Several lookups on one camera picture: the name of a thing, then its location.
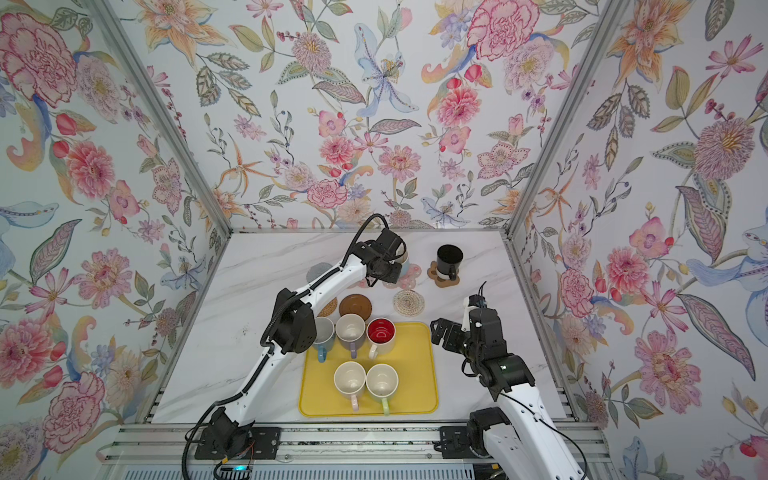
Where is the brown wooden round coaster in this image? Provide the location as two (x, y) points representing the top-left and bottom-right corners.
(338, 294), (373, 321)

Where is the colourful woven round coaster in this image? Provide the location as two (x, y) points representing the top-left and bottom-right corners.
(393, 290), (425, 318)

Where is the cork paw print coaster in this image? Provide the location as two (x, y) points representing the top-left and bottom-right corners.
(427, 261), (460, 288)

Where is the grey round coaster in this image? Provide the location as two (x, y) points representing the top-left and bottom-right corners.
(306, 262), (333, 284)

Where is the black mug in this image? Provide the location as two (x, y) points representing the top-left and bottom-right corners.
(436, 244), (464, 281)

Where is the green handle mug front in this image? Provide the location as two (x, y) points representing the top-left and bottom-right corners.
(366, 363), (399, 416)

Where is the blue mug back row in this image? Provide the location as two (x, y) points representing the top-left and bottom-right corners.
(313, 317), (335, 363)

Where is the pink handle mug front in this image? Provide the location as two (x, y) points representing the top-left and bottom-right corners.
(333, 361), (367, 413)

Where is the blue handle mug front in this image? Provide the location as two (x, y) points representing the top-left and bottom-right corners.
(397, 253), (410, 279)

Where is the woven rattan round coaster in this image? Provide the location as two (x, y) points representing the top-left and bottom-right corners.
(317, 297), (339, 318)

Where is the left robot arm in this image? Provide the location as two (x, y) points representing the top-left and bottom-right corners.
(182, 227), (407, 463)

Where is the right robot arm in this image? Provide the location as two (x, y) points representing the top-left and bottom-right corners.
(430, 293), (589, 479)

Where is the pink flower coaster left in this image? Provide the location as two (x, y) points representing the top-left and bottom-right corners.
(348, 277), (369, 289)

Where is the pink flower coaster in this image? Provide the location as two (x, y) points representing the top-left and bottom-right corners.
(348, 277), (369, 289)
(383, 262), (422, 290)

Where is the pink flower coaster right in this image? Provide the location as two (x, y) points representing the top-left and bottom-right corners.
(383, 262), (422, 290)

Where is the yellow tray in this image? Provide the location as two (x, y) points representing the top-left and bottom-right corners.
(298, 322), (439, 418)

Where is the red interior white mug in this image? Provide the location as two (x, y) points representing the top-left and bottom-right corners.
(366, 318), (397, 360)

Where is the purple mug back row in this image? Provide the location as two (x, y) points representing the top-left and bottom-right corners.
(335, 313), (367, 360)

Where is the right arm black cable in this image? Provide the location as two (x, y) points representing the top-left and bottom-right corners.
(461, 280), (592, 480)

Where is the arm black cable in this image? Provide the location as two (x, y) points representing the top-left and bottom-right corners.
(179, 212), (391, 480)
(461, 280), (592, 480)

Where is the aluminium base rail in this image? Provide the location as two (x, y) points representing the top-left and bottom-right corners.
(95, 421), (607, 467)

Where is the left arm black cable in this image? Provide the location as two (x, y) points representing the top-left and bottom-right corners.
(179, 212), (391, 480)

